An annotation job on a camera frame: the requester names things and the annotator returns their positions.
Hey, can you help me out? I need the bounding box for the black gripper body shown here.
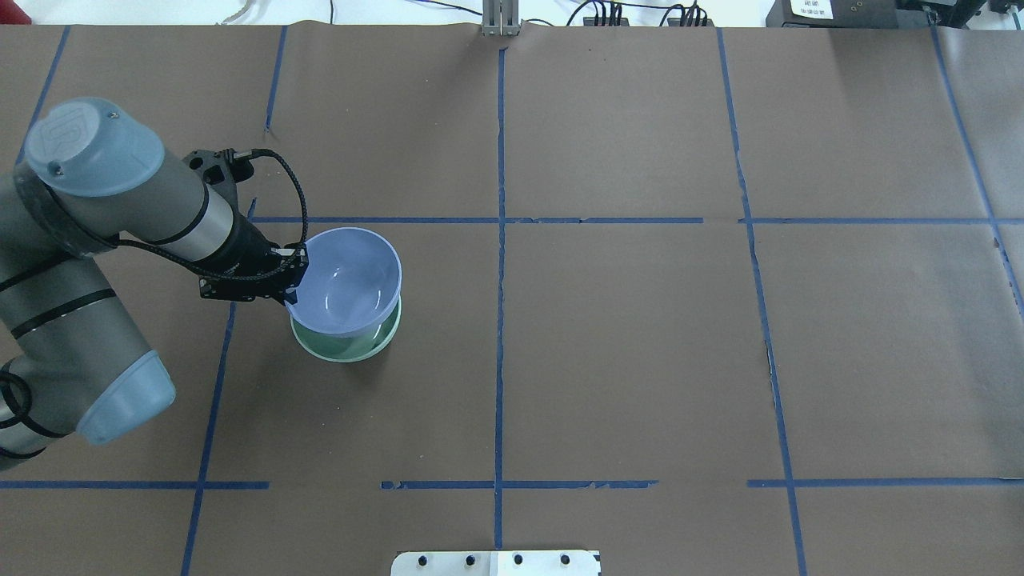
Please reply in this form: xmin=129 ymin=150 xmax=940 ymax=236
xmin=198 ymin=213 xmax=310 ymax=303

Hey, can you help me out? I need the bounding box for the blue ceramic bowl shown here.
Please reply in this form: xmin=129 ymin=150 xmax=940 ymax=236
xmin=286 ymin=227 xmax=402 ymax=337

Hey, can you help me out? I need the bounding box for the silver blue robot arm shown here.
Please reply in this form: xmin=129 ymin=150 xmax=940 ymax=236
xmin=1 ymin=96 xmax=310 ymax=470

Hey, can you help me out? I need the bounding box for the green ceramic bowl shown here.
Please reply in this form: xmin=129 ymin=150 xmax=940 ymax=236
xmin=290 ymin=299 xmax=402 ymax=363

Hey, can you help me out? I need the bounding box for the black orange connector box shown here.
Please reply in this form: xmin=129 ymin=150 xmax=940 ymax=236
xmin=659 ymin=2 xmax=714 ymax=28
xmin=579 ymin=1 xmax=629 ymax=28

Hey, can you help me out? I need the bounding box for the black computer box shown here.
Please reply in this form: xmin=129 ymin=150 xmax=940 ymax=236
xmin=765 ymin=1 xmax=898 ymax=29

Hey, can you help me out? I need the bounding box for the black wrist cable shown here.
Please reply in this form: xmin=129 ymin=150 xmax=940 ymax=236
xmin=112 ymin=149 xmax=310 ymax=281

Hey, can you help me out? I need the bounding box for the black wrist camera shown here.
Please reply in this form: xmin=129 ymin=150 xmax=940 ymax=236
xmin=182 ymin=147 xmax=254 ymax=212

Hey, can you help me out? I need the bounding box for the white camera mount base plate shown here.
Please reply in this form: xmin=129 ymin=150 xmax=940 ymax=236
xmin=390 ymin=550 xmax=602 ymax=575

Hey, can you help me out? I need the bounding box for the aluminium frame post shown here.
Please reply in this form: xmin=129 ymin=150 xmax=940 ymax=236
xmin=482 ymin=0 xmax=522 ymax=38

